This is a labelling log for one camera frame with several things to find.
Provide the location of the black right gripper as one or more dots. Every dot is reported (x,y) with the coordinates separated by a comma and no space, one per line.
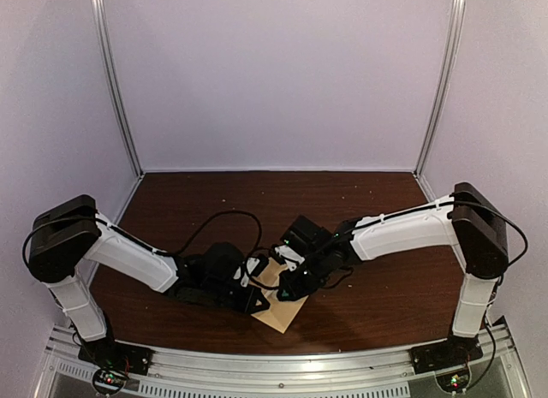
(294,289)

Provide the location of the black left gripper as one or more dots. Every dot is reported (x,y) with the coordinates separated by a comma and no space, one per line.
(246,305)

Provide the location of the brown kraft envelope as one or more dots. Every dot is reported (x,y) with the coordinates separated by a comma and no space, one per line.
(280,314)

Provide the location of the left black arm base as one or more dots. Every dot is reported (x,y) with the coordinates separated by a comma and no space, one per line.
(119,357)

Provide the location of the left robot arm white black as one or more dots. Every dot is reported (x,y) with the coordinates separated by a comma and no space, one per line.
(76,231)

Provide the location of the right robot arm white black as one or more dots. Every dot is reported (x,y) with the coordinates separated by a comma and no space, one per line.
(464,220)

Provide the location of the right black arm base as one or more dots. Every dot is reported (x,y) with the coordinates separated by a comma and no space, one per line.
(452,351)

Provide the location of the left round circuit board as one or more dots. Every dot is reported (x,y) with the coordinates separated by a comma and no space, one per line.
(108,382)

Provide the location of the round circuit board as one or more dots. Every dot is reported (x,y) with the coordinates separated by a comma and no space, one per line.
(108,382)
(453,382)

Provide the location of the right round circuit board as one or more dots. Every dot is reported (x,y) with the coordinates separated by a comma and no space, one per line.
(453,382)

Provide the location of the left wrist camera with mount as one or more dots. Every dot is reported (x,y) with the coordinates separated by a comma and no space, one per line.
(255,267)

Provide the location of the front aluminium slotted rail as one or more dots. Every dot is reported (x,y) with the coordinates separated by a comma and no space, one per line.
(386,372)

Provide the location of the right aluminium frame post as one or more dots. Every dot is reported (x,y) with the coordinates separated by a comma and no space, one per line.
(452,42)

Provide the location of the aluminium frame post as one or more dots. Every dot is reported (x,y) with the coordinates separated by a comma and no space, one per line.
(114,89)
(452,42)

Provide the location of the left aluminium frame post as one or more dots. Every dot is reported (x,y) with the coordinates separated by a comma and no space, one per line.
(114,89)

